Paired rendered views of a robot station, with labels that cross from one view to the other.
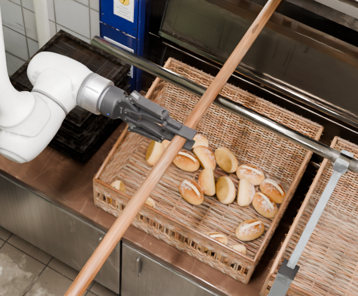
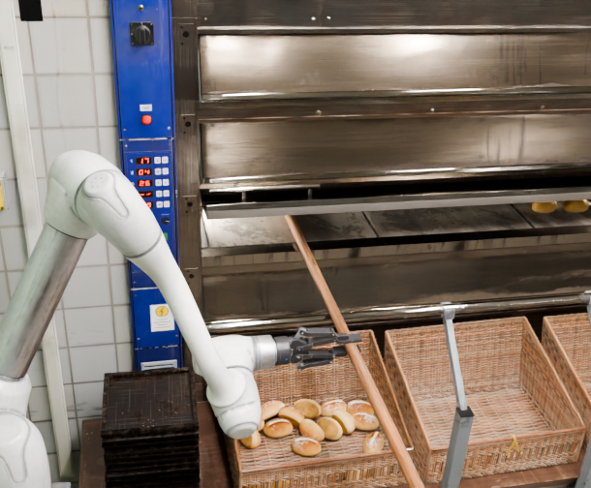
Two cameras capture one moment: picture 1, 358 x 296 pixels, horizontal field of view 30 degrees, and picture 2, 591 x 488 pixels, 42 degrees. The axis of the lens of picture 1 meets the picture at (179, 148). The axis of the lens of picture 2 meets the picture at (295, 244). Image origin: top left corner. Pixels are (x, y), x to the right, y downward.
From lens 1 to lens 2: 115 cm
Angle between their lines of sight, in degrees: 36
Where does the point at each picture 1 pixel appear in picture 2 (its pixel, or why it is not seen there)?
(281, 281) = (465, 425)
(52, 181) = not seen: outside the picture
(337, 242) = (432, 415)
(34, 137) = (256, 401)
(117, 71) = (185, 378)
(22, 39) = not seen: hidden behind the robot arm
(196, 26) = (236, 301)
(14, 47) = not seen: hidden behind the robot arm
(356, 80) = (383, 276)
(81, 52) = (139, 381)
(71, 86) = (247, 351)
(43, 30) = (58, 400)
